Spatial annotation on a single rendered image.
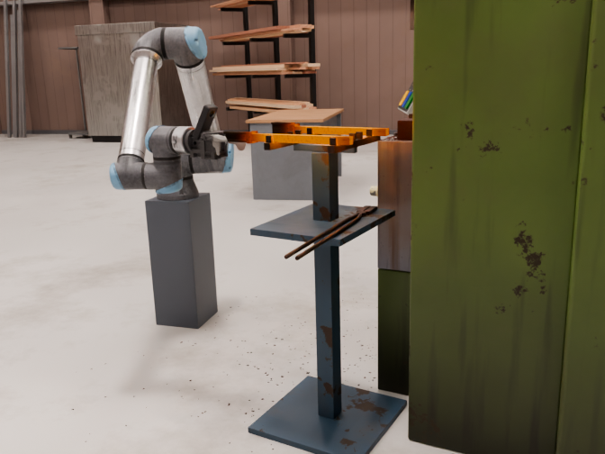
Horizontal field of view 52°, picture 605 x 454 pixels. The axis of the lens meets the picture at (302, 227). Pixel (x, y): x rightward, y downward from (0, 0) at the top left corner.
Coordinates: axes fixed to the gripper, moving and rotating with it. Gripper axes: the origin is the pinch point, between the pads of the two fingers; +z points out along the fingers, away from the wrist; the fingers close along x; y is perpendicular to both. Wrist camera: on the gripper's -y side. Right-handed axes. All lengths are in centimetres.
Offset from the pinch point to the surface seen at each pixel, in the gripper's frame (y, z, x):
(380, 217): 26.4, 36.2, -20.6
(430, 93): -12, 54, -13
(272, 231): 26.4, 14.4, 7.4
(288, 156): 56, -183, -316
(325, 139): 0.0, 29.2, 1.1
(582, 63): -18, 91, -15
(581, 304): 39, 97, -5
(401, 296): 59, 37, -38
